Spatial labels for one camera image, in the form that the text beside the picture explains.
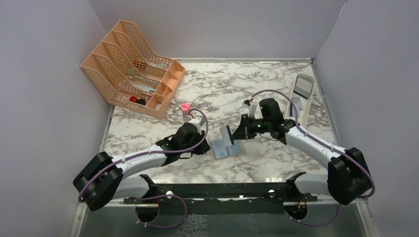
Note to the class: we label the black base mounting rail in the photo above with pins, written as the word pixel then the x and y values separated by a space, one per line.
pixel 218 198

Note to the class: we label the grey plain card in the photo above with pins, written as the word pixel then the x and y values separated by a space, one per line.
pixel 226 136

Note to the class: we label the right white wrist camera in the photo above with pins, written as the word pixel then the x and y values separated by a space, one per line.
pixel 252 109

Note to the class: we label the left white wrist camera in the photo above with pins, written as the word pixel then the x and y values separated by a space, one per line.
pixel 198 122

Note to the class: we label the white oblong tray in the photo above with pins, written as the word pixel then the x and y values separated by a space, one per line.
pixel 303 115

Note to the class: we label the peach mesh file organizer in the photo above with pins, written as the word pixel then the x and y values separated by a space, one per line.
pixel 124 65

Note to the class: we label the black round object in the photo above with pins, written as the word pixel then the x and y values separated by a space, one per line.
pixel 141 101

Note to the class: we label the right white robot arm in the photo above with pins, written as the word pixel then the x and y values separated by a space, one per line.
pixel 347 176

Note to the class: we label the grey card stack in tray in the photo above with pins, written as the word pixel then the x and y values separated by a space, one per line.
pixel 303 87

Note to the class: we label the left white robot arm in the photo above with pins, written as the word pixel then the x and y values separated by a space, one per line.
pixel 106 178

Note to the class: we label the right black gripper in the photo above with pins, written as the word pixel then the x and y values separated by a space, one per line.
pixel 244 131

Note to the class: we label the red round object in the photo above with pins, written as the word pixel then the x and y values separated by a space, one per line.
pixel 133 99

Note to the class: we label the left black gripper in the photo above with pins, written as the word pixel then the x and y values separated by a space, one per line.
pixel 203 149

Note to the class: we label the small grey card in tray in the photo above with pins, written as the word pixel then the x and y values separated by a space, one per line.
pixel 298 103

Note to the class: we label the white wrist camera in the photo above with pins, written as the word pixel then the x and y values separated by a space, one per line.
pixel 252 109
pixel 198 122

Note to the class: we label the pink capped small bottle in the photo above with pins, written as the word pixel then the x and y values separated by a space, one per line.
pixel 185 108

